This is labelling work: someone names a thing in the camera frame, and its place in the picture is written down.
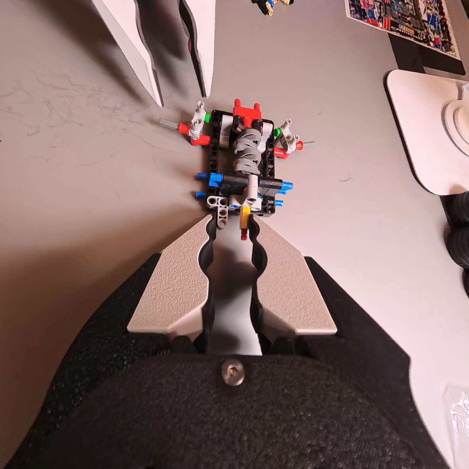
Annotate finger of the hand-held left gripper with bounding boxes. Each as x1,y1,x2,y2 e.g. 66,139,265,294
92,0,165,108
180,0,216,98

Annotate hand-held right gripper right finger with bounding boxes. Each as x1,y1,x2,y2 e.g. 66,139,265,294
248,215,338,343

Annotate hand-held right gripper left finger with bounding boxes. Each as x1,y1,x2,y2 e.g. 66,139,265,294
127,213,220,341

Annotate multicoloured lego vehicle frame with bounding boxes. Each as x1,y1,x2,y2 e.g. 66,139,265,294
159,98,316,240

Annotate small lego minifigure parts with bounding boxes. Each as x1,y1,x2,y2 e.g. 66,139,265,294
251,0,295,17

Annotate colourful toy box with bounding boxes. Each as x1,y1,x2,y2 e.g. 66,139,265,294
344,0,461,60

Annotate white booklet sheet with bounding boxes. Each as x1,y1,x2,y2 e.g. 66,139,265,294
384,69,469,196

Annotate clear plastic bag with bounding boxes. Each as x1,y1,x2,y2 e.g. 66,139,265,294
441,384,469,469

